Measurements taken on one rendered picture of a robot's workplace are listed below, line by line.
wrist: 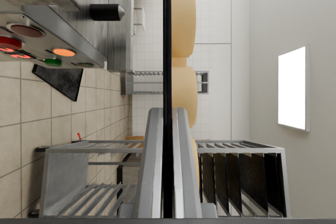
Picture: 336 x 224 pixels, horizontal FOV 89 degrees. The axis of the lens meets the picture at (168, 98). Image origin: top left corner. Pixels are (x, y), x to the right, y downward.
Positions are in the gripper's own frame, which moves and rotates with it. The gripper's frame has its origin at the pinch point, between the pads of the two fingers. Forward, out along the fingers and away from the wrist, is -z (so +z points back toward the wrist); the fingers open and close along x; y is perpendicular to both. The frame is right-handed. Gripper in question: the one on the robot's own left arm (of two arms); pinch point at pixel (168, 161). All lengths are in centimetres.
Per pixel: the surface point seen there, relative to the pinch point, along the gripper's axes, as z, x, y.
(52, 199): -44, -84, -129
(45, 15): -19.1, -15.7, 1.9
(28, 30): -17.8, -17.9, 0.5
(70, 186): -60, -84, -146
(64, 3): -13.4, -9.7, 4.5
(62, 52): -23.6, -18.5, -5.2
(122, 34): -39.9, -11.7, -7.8
